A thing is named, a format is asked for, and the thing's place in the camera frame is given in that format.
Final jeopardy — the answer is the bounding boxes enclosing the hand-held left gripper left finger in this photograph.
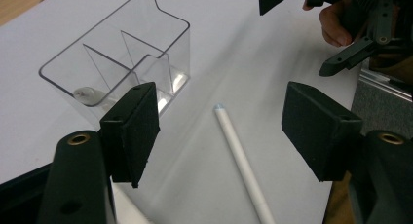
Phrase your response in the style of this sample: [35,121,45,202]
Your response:
[98,81,161,189]

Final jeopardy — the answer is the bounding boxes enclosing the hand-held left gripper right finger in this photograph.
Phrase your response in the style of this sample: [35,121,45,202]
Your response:
[281,81,363,182]

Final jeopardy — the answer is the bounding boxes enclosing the white pen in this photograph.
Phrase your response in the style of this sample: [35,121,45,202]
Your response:
[212,103,278,224]

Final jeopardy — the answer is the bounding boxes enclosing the clear plastic organizer box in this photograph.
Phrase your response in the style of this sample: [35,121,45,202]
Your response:
[38,0,192,128]

